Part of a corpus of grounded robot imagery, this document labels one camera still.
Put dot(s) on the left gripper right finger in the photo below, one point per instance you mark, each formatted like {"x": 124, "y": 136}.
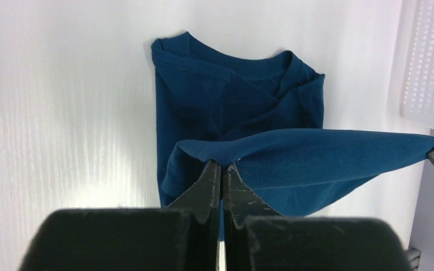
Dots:
{"x": 259, "y": 238}

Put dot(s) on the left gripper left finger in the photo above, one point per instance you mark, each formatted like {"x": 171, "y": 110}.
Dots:
{"x": 181, "y": 236}

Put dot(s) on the dark blue t shirt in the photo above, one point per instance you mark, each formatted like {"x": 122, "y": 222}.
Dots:
{"x": 266, "y": 118}

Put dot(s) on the white plastic basket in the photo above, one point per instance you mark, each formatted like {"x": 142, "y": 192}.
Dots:
{"x": 417, "y": 102}

